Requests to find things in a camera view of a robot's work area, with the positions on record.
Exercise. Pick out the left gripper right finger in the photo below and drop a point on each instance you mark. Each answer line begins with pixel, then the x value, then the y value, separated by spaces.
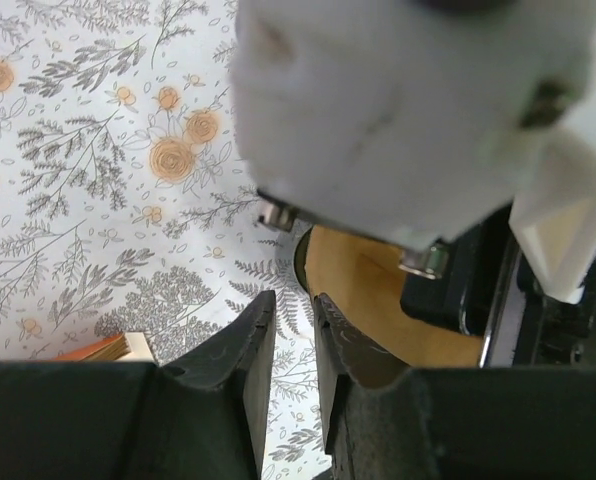
pixel 383 419

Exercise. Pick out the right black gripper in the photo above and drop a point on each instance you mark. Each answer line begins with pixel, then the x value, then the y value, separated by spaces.
pixel 489 290

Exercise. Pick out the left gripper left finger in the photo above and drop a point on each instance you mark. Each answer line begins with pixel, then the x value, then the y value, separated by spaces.
pixel 201 416

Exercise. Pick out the paper filter holder box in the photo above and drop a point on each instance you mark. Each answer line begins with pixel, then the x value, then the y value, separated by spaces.
pixel 130 346

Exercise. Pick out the dark green round lid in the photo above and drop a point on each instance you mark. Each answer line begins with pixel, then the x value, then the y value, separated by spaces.
pixel 299 259

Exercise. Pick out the floral patterned mat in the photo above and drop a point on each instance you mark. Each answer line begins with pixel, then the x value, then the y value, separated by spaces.
pixel 124 203

